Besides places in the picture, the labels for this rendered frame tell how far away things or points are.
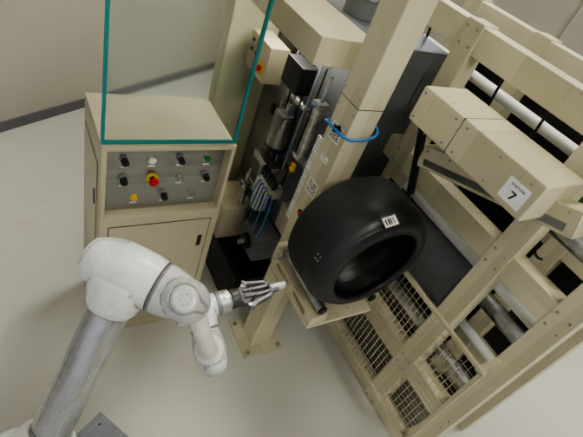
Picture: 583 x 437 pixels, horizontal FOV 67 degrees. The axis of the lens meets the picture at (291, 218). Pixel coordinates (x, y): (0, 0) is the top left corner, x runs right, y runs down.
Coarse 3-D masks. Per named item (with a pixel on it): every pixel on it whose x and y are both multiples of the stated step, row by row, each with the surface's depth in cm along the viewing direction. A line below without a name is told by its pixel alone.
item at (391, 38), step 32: (384, 0) 147; (416, 0) 139; (384, 32) 148; (416, 32) 149; (384, 64) 153; (352, 96) 165; (384, 96) 164; (352, 128) 169; (320, 160) 187; (352, 160) 183; (320, 192) 189; (288, 224) 214; (256, 320) 256
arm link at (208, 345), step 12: (192, 324) 131; (204, 324) 132; (192, 336) 157; (204, 336) 135; (216, 336) 153; (204, 348) 139; (216, 348) 146; (204, 360) 150; (216, 360) 151; (204, 372) 153; (216, 372) 153
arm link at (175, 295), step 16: (176, 272) 104; (160, 288) 101; (176, 288) 99; (192, 288) 100; (144, 304) 102; (160, 304) 101; (176, 304) 98; (192, 304) 99; (208, 304) 107; (176, 320) 101; (192, 320) 103
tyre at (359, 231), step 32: (352, 192) 165; (384, 192) 166; (320, 224) 164; (352, 224) 157; (416, 224) 167; (352, 256) 160; (384, 256) 204; (416, 256) 186; (320, 288) 170; (352, 288) 200
